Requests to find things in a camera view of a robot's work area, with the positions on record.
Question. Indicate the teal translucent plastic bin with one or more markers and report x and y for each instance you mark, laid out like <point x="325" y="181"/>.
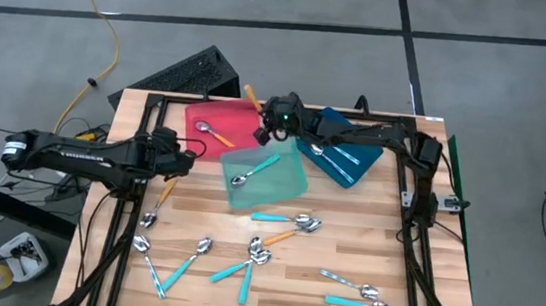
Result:
<point x="280" y="184"/>

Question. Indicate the pink translucent plastic bin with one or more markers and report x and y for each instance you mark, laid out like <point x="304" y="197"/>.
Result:
<point x="221" y="113"/>

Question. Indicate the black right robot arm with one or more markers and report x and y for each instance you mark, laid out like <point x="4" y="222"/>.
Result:
<point x="365" y="132"/>

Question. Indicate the dark blue plastic bin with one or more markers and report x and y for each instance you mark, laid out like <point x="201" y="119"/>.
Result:
<point x="370" y="155"/>

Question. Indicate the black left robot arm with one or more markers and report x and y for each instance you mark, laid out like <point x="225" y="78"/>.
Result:
<point x="77" y="156"/>

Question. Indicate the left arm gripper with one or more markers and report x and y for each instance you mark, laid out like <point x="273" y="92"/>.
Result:
<point x="167" y="158"/>

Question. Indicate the grey metal mounting plate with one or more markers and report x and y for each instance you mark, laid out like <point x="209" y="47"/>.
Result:
<point x="449" y="202"/>

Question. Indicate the white tray of small parts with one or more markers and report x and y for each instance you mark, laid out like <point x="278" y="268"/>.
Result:
<point x="36" y="266"/>

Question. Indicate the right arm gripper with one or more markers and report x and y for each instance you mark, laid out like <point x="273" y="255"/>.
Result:
<point x="284" y="116"/>

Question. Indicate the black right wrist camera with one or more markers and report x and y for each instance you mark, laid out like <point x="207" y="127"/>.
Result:
<point x="261" y="137"/>

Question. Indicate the yellow tape roll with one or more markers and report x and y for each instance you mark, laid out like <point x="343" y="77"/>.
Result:
<point x="1" y="285"/>

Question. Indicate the black curved clamp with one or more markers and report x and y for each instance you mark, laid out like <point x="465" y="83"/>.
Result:
<point x="362" y="98"/>

